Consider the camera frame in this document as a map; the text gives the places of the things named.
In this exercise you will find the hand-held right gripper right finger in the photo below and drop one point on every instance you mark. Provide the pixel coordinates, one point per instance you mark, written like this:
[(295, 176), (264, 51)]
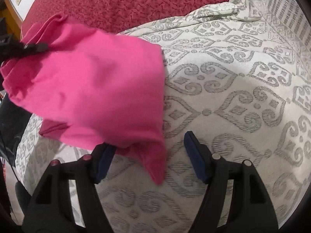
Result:
[(194, 157)]

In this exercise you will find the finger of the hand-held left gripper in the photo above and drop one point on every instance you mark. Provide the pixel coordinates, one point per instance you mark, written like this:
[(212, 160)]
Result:
[(26, 49)]

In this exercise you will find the red textured blanket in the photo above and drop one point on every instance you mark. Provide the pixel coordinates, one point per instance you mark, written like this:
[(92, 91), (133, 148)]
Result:
[(121, 2)]

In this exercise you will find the dark cloth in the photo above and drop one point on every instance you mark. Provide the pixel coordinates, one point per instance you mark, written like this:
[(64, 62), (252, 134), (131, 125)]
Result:
[(14, 126)]

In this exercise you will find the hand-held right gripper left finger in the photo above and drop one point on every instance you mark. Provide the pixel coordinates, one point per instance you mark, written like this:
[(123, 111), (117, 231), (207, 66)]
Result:
[(104, 162)]

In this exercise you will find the pink pants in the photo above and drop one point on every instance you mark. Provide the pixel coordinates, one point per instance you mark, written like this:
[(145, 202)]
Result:
[(97, 89)]

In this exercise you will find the white grey patterned bedspread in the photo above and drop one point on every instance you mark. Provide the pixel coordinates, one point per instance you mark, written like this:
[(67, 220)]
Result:
[(230, 102)]

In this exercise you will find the wooden furniture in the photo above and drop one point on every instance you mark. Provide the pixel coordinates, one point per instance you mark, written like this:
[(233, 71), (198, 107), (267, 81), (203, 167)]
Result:
[(14, 21)]

